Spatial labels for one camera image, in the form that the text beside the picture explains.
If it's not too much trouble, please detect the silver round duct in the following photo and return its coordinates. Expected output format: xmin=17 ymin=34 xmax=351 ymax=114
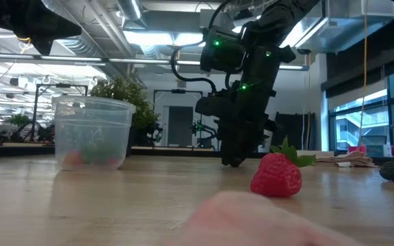
xmin=116 ymin=0 xmax=143 ymax=21

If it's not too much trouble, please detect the dark red strawberry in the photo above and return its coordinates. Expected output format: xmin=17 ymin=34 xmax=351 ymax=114
xmin=82 ymin=143 xmax=116 ymax=165

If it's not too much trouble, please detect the blue and white box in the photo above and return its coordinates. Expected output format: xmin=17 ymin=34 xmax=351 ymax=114
xmin=366 ymin=143 xmax=393 ymax=158

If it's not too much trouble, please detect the black rig frame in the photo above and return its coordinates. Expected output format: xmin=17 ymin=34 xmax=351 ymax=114
xmin=32 ymin=83 xmax=89 ymax=143
xmin=153 ymin=88 xmax=204 ymax=148

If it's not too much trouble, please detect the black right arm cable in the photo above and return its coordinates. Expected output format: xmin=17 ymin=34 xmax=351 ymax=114
xmin=170 ymin=0 xmax=234 ymax=94

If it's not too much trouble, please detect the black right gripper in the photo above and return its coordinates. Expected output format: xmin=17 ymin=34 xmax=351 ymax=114
xmin=217 ymin=87 xmax=278 ymax=168

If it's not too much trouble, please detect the black standing panel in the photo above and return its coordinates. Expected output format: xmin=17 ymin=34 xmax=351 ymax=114
xmin=274 ymin=111 xmax=317 ymax=152

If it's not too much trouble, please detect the red strawberry with green leaves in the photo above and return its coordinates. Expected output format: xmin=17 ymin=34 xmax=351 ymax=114
xmin=250 ymin=135 xmax=317 ymax=198

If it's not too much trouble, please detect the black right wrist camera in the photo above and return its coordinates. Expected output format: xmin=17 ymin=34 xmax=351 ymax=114
xmin=195 ymin=96 xmax=220 ymax=119

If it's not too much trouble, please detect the clear plastic tupperware container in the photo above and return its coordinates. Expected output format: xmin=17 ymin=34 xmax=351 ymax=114
xmin=52 ymin=95 xmax=137 ymax=172

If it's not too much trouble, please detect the blurry pink fruit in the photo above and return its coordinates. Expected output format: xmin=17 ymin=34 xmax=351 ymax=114
xmin=169 ymin=190 xmax=365 ymax=246

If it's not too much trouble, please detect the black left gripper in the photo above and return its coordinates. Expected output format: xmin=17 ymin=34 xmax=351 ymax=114
xmin=1 ymin=0 xmax=82 ymax=56

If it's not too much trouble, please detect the silver ribbed duct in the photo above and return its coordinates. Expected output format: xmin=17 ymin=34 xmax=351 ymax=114
xmin=42 ymin=0 xmax=102 ymax=58

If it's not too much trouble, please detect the folded beige cloth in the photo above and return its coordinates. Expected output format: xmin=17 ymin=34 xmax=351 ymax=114
xmin=315 ymin=150 xmax=378 ymax=169

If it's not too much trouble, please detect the red box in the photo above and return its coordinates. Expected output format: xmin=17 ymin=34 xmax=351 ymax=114
xmin=347 ymin=145 xmax=367 ymax=155

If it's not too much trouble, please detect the large green indoor tree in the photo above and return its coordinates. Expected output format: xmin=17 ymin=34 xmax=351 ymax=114
xmin=90 ymin=77 xmax=161 ymax=130

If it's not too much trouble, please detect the small green potted plant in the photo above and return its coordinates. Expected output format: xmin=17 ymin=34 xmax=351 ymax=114
xmin=5 ymin=113 xmax=31 ymax=128

